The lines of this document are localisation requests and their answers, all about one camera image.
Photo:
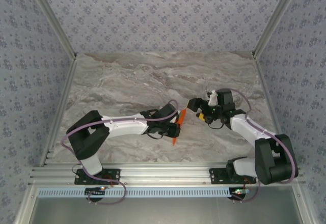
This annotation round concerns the short aluminium frame rail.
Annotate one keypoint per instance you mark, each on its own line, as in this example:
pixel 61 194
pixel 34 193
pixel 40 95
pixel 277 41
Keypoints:
pixel 303 206
pixel 25 206

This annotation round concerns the aluminium frame post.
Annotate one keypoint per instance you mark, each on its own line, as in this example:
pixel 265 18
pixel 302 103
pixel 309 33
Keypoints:
pixel 53 17
pixel 275 17

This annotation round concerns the aluminium table side rail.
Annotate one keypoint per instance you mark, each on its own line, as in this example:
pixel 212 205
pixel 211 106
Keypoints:
pixel 269 107
pixel 61 107

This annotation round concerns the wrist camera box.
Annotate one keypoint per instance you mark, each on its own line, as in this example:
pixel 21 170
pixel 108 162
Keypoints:
pixel 225 96
pixel 165 112

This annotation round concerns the orange square paper sheet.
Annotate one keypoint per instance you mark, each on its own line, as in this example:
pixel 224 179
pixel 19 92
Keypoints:
pixel 182 118

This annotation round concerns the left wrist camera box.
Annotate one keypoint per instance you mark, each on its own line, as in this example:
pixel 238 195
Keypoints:
pixel 165 112

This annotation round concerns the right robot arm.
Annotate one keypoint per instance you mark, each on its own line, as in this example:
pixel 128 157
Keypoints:
pixel 275 163

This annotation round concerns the grey metal sheet panel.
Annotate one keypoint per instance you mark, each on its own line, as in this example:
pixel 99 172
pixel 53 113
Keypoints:
pixel 165 212

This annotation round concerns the long aluminium base rail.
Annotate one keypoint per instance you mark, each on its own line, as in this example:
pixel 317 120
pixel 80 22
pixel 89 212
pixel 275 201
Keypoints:
pixel 165 174

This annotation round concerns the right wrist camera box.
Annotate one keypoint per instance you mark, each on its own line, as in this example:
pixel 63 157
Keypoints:
pixel 225 96

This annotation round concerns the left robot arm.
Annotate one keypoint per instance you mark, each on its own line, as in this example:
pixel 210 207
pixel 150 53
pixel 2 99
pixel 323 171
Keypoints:
pixel 86 137

